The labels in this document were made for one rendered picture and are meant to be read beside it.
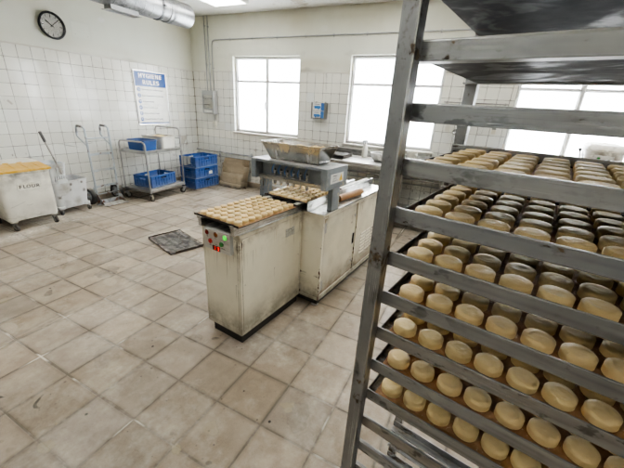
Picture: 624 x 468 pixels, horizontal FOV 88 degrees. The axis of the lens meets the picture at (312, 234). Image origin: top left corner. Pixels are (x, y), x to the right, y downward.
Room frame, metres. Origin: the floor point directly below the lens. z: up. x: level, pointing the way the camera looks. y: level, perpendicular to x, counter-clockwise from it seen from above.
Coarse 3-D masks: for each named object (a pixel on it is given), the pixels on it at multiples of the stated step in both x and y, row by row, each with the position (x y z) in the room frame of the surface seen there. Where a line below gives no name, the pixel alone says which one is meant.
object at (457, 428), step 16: (384, 384) 0.59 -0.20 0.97; (400, 400) 0.57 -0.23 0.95; (416, 400) 0.55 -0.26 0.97; (432, 416) 0.52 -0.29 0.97; (448, 416) 0.52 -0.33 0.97; (448, 432) 0.49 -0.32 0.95; (464, 432) 0.48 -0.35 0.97; (480, 432) 0.50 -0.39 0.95; (480, 448) 0.46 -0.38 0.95; (496, 448) 0.45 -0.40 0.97; (512, 448) 0.47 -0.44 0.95; (512, 464) 0.43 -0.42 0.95; (528, 464) 0.42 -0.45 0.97
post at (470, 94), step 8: (464, 88) 0.93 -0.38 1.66; (472, 88) 0.92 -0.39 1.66; (464, 96) 0.93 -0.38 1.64; (472, 96) 0.92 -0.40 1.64; (464, 104) 0.93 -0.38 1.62; (472, 104) 0.92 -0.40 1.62; (456, 128) 0.93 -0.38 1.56; (464, 128) 0.92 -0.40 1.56; (456, 136) 0.93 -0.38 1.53; (464, 136) 0.92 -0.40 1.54; (464, 144) 0.92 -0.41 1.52; (392, 448) 0.92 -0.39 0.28
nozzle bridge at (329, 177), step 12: (264, 156) 2.72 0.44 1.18; (252, 168) 2.64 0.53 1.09; (264, 168) 2.69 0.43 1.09; (276, 168) 2.62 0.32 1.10; (288, 168) 2.56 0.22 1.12; (312, 168) 2.34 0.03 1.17; (324, 168) 2.32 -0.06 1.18; (336, 168) 2.39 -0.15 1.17; (264, 180) 2.73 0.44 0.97; (288, 180) 2.49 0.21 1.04; (312, 180) 2.44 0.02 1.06; (324, 180) 2.28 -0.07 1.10; (336, 180) 2.41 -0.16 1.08; (264, 192) 2.73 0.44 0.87; (336, 192) 2.42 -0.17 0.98; (336, 204) 2.44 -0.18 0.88
